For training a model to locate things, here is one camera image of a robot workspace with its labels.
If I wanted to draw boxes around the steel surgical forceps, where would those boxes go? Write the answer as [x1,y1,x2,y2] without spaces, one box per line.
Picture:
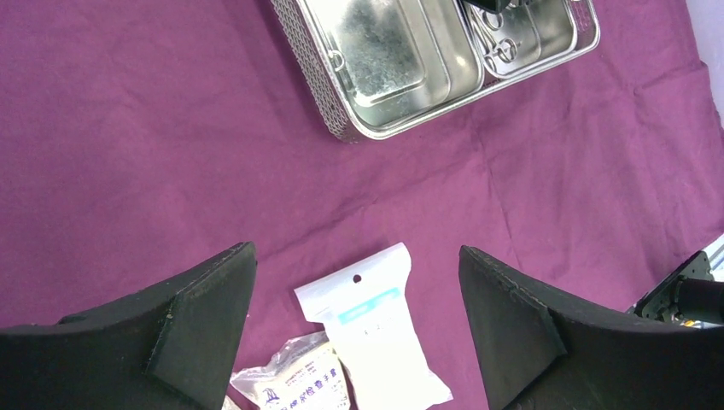
[471,8,517,67]

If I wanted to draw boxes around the purple cloth wrap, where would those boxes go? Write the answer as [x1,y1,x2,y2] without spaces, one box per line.
[1,1,723,409]

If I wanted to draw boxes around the white sterile pouch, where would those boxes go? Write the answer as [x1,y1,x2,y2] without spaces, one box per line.
[295,243,453,410]

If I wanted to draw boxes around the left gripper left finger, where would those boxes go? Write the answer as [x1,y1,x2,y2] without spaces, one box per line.
[1,242,258,409]

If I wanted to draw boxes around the steel instrument tray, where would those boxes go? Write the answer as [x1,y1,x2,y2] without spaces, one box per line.
[271,0,600,141]

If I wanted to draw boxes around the pink clear packet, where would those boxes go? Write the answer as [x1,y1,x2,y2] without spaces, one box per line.
[231,331,351,410]

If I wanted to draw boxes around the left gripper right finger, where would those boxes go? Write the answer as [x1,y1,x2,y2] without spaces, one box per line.
[458,246,723,409]

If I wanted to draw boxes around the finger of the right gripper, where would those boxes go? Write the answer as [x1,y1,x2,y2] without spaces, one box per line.
[464,0,533,15]

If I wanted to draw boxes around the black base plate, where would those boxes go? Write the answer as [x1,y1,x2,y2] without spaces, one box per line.
[627,250,723,329]

